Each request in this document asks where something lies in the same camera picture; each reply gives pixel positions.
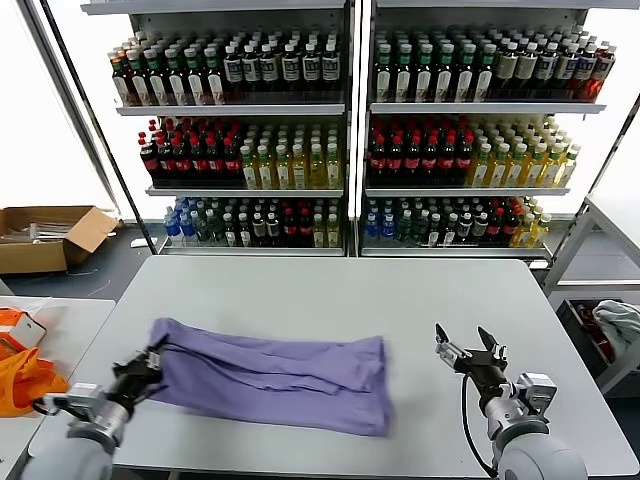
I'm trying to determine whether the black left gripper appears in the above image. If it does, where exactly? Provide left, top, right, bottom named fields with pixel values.
left=110, top=344, right=169, bottom=407

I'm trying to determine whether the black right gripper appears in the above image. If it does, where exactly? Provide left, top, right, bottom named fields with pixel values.
left=433, top=322, right=510, bottom=402

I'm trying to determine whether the purple t-shirt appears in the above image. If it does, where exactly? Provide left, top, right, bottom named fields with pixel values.
left=148, top=317, right=396, bottom=437

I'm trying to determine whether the black laundry bin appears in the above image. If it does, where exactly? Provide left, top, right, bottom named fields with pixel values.
left=553, top=297, right=640, bottom=396

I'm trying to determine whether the red cloth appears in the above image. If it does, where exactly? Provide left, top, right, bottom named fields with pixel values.
left=573, top=303, right=615, bottom=362

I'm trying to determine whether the orange and white box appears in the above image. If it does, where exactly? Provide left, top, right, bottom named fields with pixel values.
left=0, top=307, right=48, bottom=360

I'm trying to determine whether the cola bottle red cap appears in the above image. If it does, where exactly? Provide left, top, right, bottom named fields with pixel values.
left=368, top=134, right=388, bottom=186
left=487, top=207, right=504, bottom=246
left=419, top=134, right=439, bottom=186
left=385, top=134, right=405, bottom=186
left=190, top=135, right=209, bottom=185
left=139, top=132, right=160, bottom=185
left=281, top=209, right=298, bottom=248
left=156, top=135, right=176, bottom=185
left=402, top=134, right=422, bottom=186
left=454, top=134, right=474, bottom=186
left=502, top=207, right=519, bottom=246
left=437, top=134, right=457, bottom=186
left=223, top=135, right=242, bottom=185
left=206, top=135, right=225, bottom=185
left=297, top=209, right=314, bottom=248
left=173, top=135, right=193, bottom=185

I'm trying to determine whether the orange plastic bag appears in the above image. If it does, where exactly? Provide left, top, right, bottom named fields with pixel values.
left=0, top=346, right=70, bottom=419

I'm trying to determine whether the grey white cloth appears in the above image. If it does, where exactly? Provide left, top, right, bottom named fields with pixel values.
left=591, top=298, right=640, bottom=360

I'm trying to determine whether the brown cardboard box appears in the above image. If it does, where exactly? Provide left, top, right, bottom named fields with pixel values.
left=0, top=205, right=121, bottom=276

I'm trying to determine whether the white plastic strips bundle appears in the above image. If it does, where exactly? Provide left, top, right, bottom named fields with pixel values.
left=0, top=221, right=67, bottom=246

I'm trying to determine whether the black slanted pole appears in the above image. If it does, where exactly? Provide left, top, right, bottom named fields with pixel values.
left=38, top=0, right=159, bottom=256
left=579, top=92, right=640, bottom=214

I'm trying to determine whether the grey metal shelf rack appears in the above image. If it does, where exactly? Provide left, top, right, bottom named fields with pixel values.
left=357, top=0, right=609, bottom=259
left=79, top=0, right=359, bottom=257

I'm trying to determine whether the dark tea bottle green cap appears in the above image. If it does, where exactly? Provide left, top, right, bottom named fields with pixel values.
left=393, top=43, right=413, bottom=104
left=374, top=43, right=394, bottom=104
left=203, top=46, right=224, bottom=107
left=434, top=43, right=454, bottom=104
left=455, top=43, right=475, bottom=104
left=163, top=47, right=184, bottom=107
left=474, top=43, right=495, bottom=104
left=124, top=48, right=147, bottom=108
left=413, top=43, right=433, bottom=104
left=143, top=47, right=165, bottom=108
left=183, top=47, right=203, bottom=107

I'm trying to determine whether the dark bottle beige label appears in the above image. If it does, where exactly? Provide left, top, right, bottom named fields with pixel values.
left=514, top=41, right=537, bottom=99
left=494, top=41, right=517, bottom=99

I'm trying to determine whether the dark drink bottle white label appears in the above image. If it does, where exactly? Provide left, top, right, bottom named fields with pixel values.
left=573, top=42, right=596, bottom=99
left=241, top=43, right=261, bottom=101
left=319, top=42, right=339, bottom=101
left=279, top=43, right=300, bottom=101
left=222, top=43, right=243, bottom=101
left=259, top=43, right=280, bottom=101
left=300, top=42, right=320, bottom=101
left=554, top=41, right=576, bottom=99
left=534, top=41, right=557, bottom=99

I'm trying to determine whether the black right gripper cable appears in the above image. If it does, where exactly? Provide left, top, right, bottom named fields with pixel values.
left=459, top=372, right=501, bottom=476

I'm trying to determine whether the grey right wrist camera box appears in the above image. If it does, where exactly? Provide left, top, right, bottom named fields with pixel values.
left=514, top=372, right=559, bottom=416

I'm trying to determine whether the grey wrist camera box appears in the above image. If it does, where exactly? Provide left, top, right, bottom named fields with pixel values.
left=514, top=372, right=559, bottom=416
left=32, top=381, right=104, bottom=417

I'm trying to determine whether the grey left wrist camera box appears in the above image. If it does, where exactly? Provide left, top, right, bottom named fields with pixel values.
left=32, top=381, right=104, bottom=417

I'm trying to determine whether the grey slanted frame bar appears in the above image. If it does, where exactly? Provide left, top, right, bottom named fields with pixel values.
left=14, top=0, right=121, bottom=214

